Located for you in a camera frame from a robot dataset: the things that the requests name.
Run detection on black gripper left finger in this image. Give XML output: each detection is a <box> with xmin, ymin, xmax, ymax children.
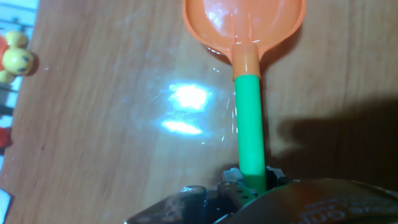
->
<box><xmin>214</xmin><ymin>167</ymin><xmax>259</xmax><ymax>215</ymax></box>

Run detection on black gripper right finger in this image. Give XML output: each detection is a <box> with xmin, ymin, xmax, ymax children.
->
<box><xmin>264</xmin><ymin>166</ymin><xmax>290</xmax><ymax>191</ymax></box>

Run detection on orange green toy shovel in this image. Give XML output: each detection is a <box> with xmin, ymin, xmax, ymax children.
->
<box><xmin>182</xmin><ymin>0</ymin><xmax>307</xmax><ymax>196</ymax></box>

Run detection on white paper sheet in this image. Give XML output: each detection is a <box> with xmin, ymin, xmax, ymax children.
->
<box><xmin>0</xmin><ymin>188</ymin><xmax>14</xmax><ymax>224</ymax></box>

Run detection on red orange crab toy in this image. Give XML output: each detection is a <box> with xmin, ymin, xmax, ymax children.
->
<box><xmin>0</xmin><ymin>126</ymin><xmax>13</xmax><ymax>149</ymax></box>

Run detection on yellow orange duck toy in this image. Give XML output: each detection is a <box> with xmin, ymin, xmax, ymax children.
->
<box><xmin>0</xmin><ymin>30</ymin><xmax>35</xmax><ymax>85</ymax></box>

